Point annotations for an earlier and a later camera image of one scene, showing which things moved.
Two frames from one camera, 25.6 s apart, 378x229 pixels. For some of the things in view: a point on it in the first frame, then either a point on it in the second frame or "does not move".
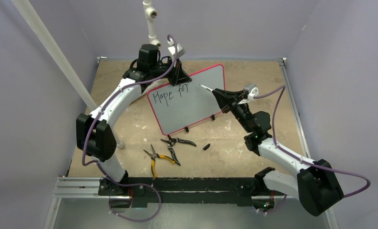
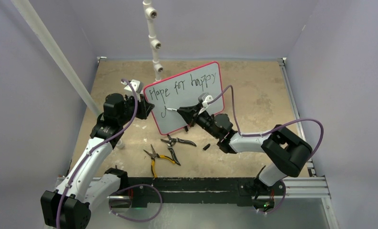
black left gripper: x=178 y=76 -> x=144 y=109
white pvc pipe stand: x=151 y=14 does not move
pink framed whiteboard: x=177 y=107 does not move
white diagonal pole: x=28 y=12 does not move
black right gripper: x=226 y=98 -> x=189 y=113
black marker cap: x=206 y=146 does not move
